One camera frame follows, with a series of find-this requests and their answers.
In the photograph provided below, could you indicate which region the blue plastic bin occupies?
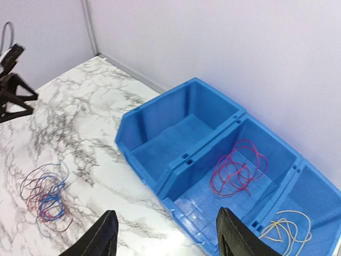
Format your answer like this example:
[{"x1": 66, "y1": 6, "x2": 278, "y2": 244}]
[
  {"x1": 159, "y1": 115, "x2": 302, "y2": 255},
  {"x1": 255, "y1": 160, "x2": 340, "y2": 255},
  {"x1": 116, "y1": 77, "x2": 246, "y2": 192}
]

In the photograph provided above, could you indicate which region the yellow cable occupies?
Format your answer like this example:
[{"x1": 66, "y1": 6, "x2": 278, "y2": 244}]
[{"x1": 258, "y1": 210, "x2": 312, "y2": 256}]

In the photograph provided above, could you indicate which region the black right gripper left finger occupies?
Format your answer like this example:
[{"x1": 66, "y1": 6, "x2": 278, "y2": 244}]
[{"x1": 60, "y1": 210, "x2": 119, "y2": 256}]

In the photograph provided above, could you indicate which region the brown cable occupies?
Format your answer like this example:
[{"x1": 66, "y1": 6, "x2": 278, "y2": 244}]
[{"x1": 21, "y1": 161, "x2": 74, "y2": 233}]

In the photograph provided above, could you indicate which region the blue plastic bin middle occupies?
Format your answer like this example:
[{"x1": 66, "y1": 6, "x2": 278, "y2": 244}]
[{"x1": 159, "y1": 115, "x2": 302, "y2": 255}]

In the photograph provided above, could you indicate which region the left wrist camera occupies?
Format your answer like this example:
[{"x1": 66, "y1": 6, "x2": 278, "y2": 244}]
[{"x1": 1, "y1": 44, "x2": 25, "y2": 75}]

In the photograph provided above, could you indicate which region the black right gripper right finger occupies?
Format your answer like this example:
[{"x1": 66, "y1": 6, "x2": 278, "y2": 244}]
[{"x1": 216, "y1": 207, "x2": 280, "y2": 256}]

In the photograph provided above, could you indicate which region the blue plastic bin left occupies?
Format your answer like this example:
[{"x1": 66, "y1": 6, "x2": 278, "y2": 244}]
[{"x1": 116, "y1": 77, "x2": 246, "y2": 192}]

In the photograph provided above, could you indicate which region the blue plastic bin right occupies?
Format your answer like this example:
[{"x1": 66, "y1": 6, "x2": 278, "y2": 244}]
[{"x1": 255, "y1": 160, "x2": 340, "y2": 255}]

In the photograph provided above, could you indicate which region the red cable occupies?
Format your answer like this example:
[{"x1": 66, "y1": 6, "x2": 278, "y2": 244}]
[{"x1": 209, "y1": 139, "x2": 269, "y2": 198}]

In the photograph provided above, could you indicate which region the aluminium frame post left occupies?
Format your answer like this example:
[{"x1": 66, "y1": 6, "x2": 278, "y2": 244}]
[{"x1": 80, "y1": 0, "x2": 101, "y2": 56}]

